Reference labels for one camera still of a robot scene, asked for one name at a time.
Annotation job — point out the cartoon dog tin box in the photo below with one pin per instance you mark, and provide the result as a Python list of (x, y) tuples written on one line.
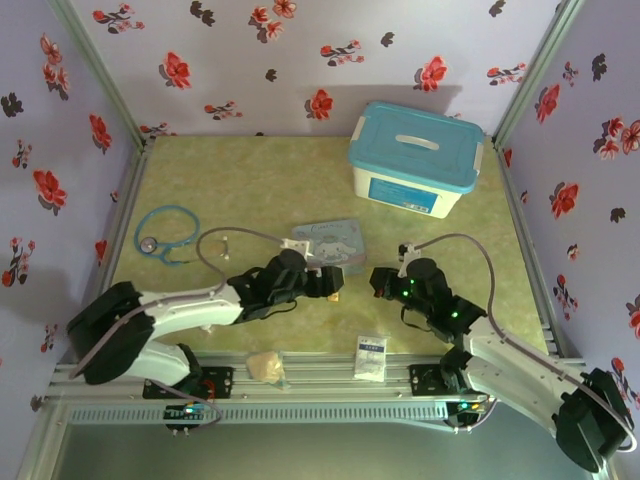
[(340, 245)]

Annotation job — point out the white sachet with blue label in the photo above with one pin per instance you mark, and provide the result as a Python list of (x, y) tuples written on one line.
[(371, 359)]

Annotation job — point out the beige plastic bag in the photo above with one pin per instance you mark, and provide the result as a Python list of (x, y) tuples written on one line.
[(265, 367)]

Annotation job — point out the small circuit board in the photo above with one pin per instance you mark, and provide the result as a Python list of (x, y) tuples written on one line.
[(187, 411), (467, 406)]

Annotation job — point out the blue stethoscope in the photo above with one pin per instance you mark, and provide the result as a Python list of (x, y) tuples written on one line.
[(167, 245)]

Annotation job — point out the blue lidded white storage box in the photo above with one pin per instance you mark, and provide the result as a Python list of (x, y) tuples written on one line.
[(415, 150)]

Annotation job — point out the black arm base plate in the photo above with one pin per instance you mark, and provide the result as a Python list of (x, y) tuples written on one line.
[(222, 382), (425, 380)]

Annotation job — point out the aluminium frame rail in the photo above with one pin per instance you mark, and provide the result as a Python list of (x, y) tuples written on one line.
[(320, 387)]

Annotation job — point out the aluminium side rail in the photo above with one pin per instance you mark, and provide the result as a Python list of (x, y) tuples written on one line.
[(530, 250), (122, 225)]

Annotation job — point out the aluminium frame post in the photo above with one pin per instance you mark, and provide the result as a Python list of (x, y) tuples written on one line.
[(537, 70), (100, 75)]

